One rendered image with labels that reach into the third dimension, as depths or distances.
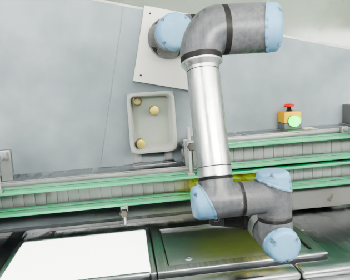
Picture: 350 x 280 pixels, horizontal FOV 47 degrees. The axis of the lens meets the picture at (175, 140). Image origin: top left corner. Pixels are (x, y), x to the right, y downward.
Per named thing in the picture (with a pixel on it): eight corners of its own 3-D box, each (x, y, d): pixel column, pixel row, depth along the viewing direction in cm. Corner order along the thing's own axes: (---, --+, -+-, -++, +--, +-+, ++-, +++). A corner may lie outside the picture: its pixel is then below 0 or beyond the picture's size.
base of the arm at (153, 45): (148, 15, 148) (150, 11, 138) (189, 19, 150) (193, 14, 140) (146, 57, 150) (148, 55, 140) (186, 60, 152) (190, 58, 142)
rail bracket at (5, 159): (7, 181, 149) (-14, 198, 127) (1, 136, 146) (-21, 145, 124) (20, 180, 149) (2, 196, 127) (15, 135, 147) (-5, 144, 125)
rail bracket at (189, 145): (184, 171, 146) (189, 179, 134) (181, 125, 144) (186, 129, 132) (191, 170, 146) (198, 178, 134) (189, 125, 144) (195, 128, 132)
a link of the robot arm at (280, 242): (303, 225, 84) (304, 264, 85) (283, 209, 95) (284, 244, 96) (266, 229, 83) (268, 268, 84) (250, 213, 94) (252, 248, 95)
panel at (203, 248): (20, 249, 133) (-15, 304, 100) (19, 240, 133) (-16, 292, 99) (280, 221, 143) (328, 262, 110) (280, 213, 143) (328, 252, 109)
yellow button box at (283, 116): (277, 128, 162) (284, 130, 155) (276, 110, 161) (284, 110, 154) (294, 126, 163) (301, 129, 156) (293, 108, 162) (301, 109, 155)
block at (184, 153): (180, 163, 153) (183, 166, 146) (179, 138, 151) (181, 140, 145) (190, 162, 153) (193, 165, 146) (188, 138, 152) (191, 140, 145)
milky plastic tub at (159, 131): (130, 150, 156) (130, 154, 147) (125, 93, 153) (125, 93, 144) (174, 147, 158) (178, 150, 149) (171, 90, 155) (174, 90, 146)
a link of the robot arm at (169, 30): (152, 18, 139) (155, 11, 125) (190, 16, 140) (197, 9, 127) (154, 53, 140) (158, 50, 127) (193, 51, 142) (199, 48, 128)
